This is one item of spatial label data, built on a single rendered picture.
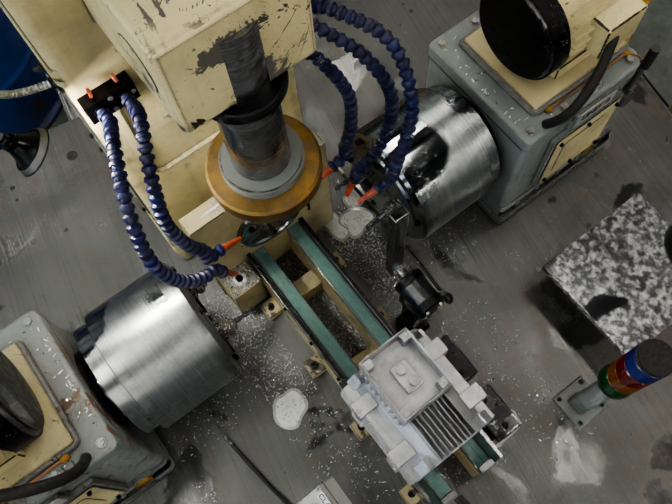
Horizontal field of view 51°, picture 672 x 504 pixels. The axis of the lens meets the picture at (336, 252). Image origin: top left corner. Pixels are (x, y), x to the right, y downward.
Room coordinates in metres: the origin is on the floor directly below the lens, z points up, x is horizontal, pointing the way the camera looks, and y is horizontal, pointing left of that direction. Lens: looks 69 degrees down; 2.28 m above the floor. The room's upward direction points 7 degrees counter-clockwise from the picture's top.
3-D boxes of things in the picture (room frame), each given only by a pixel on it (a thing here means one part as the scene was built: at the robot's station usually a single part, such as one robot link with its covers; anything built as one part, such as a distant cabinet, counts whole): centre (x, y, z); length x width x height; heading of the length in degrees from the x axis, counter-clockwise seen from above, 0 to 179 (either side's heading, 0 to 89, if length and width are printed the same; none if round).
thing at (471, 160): (0.67, -0.21, 1.04); 0.41 x 0.25 x 0.25; 120
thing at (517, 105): (0.80, -0.44, 0.99); 0.35 x 0.31 x 0.37; 120
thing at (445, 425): (0.19, -0.11, 1.02); 0.20 x 0.19 x 0.19; 31
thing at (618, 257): (0.41, -0.59, 0.86); 0.27 x 0.24 x 0.12; 120
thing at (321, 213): (0.63, 0.15, 0.97); 0.30 x 0.11 x 0.34; 120
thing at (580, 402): (0.18, -0.46, 1.01); 0.08 x 0.08 x 0.42; 30
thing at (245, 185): (0.53, 0.09, 1.43); 0.18 x 0.18 x 0.48
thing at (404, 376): (0.22, -0.09, 1.11); 0.12 x 0.11 x 0.07; 31
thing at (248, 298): (0.50, 0.20, 0.86); 0.07 x 0.06 x 0.12; 120
